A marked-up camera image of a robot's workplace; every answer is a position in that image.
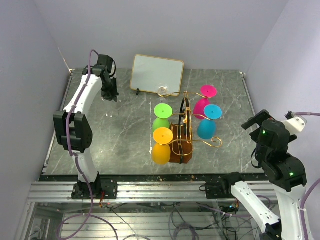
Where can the green wine glass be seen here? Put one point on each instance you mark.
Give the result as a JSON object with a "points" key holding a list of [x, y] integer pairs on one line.
{"points": [[162, 112]]}

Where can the clear wine glass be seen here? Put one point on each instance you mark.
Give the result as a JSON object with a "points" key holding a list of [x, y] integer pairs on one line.
{"points": [[111, 108], [162, 90]]}

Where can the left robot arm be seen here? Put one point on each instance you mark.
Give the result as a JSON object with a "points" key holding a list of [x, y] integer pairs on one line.
{"points": [[75, 134]]}

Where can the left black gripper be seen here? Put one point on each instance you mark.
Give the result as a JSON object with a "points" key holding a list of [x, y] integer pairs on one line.
{"points": [[113, 95]]}

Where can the aluminium frame rail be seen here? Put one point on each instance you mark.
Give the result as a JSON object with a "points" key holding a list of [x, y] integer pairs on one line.
{"points": [[127, 192]]}

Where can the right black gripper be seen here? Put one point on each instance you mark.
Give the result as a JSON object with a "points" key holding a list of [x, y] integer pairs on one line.
{"points": [[258, 118]]}

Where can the clear wine glass front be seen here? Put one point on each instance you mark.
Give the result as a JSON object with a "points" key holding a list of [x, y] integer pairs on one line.
{"points": [[111, 108]]}

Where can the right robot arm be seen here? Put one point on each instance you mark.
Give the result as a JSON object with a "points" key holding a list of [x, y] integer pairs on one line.
{"points": [[286, 173]]}

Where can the blue wine glass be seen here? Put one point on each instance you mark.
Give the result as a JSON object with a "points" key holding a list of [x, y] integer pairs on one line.
{"points": [[207, 127]]}

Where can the pink wine glass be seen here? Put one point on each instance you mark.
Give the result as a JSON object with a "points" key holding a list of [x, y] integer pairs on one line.
{"points": [[207, 91]]}

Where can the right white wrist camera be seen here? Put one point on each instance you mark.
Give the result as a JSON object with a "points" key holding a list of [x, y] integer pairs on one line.
{"points": [[295, 124]]}

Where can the clear wine glass back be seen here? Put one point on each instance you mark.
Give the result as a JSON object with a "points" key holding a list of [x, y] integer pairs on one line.
{"points": [[162, 90]]}

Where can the orange wine glass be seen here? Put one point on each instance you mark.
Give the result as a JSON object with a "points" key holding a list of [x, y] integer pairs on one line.
{"points": [[161, 152]]}

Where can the gold wire glass rack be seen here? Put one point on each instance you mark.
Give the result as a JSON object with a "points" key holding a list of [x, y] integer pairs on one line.
{"points": [[184, 125]]}

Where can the gold framed whiteboard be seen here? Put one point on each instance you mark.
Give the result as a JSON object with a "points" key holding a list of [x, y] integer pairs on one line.
{"points": [[149, 71]]}

